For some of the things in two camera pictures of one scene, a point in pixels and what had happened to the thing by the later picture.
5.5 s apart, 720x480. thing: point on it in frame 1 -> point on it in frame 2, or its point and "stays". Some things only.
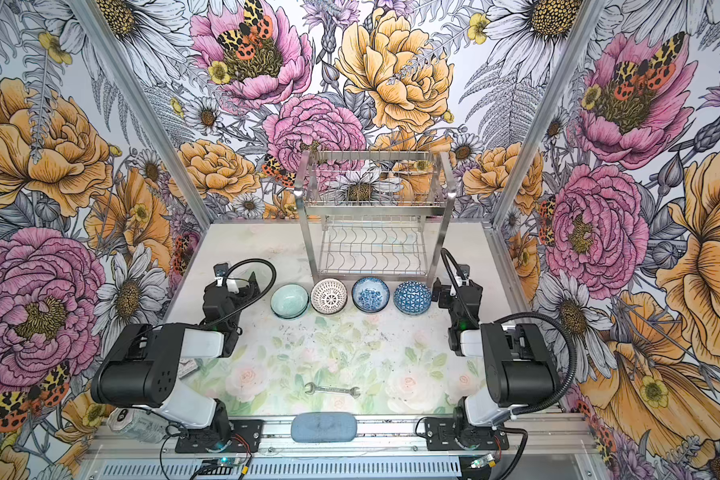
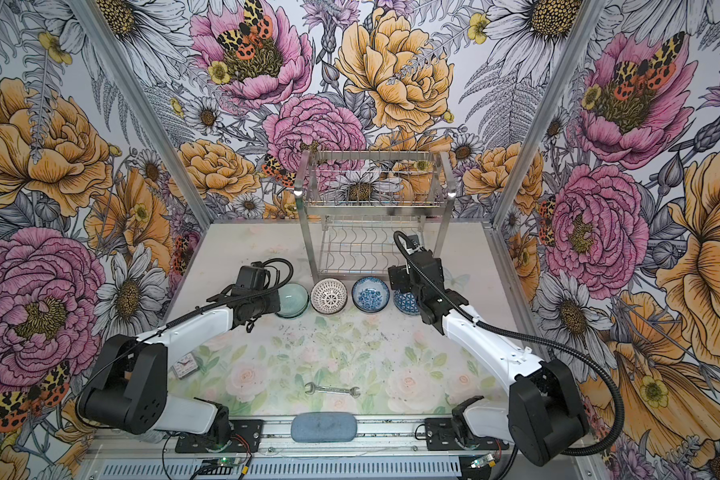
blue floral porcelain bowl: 370,294 stays
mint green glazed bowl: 289,301 stays
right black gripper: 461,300 -> 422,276
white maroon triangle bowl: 329,296 stays
